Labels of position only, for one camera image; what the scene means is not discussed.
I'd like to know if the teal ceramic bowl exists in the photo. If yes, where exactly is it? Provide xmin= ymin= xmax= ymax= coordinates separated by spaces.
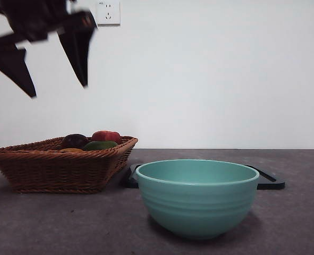
xmin=135 ymin=159 xmax=260 ymax=241

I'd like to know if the dark purple fruit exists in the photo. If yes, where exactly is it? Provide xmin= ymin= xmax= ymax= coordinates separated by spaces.
xmin=62 ymin=133 xmax=89 ymax=150

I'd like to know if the red apple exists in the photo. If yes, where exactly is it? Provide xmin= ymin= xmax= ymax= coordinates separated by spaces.
xmin=91 ymin=130 xmax=122 ymax=146

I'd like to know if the green avocado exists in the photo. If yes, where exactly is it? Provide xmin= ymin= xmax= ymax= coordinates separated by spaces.
xmin=82 ymin=140 xmax=120 ymax=151

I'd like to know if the brown wicker basket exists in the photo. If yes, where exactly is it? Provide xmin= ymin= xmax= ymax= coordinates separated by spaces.
xmin=0 ymin=135 xmax=139 ymax=194

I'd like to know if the dark rectangular tray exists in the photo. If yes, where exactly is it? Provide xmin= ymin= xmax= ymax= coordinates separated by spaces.
xmin=120 ymin=164 xmax=285 ymax=191

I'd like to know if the white wall socket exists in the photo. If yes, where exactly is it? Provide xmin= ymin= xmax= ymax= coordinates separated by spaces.
xmin=91 ymin=1 xmax=121 ymax=27

